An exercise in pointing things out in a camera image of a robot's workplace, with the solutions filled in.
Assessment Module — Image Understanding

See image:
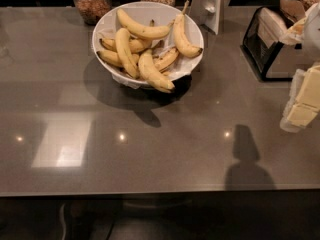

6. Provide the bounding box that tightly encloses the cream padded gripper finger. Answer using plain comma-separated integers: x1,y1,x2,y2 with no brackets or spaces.
280,63,320,133

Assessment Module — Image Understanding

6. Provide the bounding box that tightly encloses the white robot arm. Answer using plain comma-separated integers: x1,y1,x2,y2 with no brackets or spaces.
280,3,320,133

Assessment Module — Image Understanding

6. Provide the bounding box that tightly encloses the white paper bowl liner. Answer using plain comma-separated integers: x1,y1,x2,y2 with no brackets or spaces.
92,14,203,89

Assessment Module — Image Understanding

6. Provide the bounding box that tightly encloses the right curved yellow banana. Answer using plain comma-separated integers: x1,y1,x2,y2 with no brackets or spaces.
173,0,203,58

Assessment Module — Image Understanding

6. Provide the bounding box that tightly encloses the small inner yellow banana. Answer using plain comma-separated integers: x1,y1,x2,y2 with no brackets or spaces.
154,47,179,71

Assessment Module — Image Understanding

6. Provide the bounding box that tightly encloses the white bowl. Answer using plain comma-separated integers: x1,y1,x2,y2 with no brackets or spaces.
99,2,204,79

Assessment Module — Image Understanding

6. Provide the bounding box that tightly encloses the top long yellow banana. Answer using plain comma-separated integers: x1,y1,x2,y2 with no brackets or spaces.
117,9,174,40

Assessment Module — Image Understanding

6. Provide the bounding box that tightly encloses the brown paper packet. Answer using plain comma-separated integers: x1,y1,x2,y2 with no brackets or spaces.
280,0,306,23

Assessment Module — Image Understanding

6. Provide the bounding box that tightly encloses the white sign stand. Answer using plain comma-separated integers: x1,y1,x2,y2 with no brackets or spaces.
189,0,230,35

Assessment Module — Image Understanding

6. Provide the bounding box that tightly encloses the glass jar with nuts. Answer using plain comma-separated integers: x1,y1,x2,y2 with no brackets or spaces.
73,0,112,25

